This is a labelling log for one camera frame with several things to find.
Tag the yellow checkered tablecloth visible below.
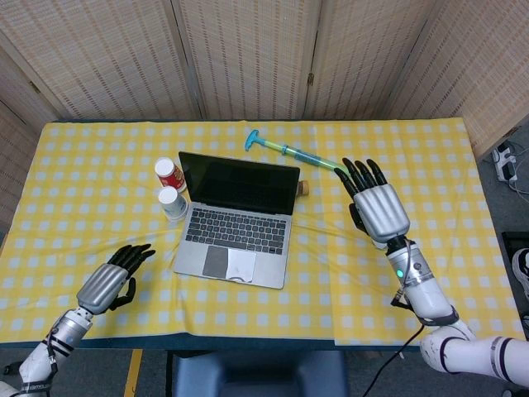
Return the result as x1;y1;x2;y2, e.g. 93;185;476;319
0;117;528;347

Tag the yellow floor tape strip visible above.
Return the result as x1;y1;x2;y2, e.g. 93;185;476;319
123;349;144;397

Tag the white power strip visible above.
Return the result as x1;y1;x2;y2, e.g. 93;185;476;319
491;142;520;183

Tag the red paper cup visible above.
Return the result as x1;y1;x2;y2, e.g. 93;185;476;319
155;157;188;194

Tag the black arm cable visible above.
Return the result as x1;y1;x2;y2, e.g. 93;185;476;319
363;323;427;397

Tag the white paper cup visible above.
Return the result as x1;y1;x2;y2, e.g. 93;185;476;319
158;186;189;220

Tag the white black sneaker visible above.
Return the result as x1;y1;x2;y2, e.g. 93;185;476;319
511;247;529;299

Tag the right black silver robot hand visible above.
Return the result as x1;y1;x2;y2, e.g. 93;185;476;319
335;156;412;250

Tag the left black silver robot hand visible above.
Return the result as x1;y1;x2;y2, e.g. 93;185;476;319
76;243;157;318

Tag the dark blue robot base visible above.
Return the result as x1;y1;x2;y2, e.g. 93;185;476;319
171;351;350;397

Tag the woven folding screen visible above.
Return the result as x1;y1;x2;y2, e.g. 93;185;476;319
0;0;529;245

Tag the green blue water pump toy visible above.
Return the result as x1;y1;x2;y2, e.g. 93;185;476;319
243;129;350;173

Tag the silver laptop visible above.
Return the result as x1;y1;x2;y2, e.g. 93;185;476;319
172;151;302;290

